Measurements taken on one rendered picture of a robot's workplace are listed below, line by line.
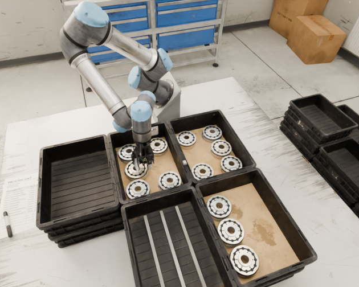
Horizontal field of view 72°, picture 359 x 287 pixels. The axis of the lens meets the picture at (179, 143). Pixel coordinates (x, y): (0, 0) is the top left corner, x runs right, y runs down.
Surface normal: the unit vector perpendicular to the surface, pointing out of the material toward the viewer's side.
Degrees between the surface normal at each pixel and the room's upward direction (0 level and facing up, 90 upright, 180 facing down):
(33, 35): 90
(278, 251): 0
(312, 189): 0
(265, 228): 0
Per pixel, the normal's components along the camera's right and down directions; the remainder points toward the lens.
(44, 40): 0.34, 0.71
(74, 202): 0.01, -0.66
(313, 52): 0.12, 0.75
